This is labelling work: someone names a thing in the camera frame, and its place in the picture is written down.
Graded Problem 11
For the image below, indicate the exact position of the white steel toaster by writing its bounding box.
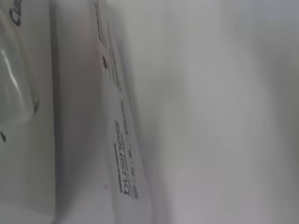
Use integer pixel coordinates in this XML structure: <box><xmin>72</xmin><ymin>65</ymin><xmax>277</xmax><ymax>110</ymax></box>
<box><xmin>0</xmin><ymin>0</ymin><xmax>57</xmax><ymax>216</ymax></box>

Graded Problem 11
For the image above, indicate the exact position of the white flat box with print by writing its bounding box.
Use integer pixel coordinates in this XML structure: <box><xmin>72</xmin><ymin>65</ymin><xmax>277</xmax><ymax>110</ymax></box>
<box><xmin>50</xmin><ymin>0</ymin><xmax>153</xmax><ymax>224</ymax></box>

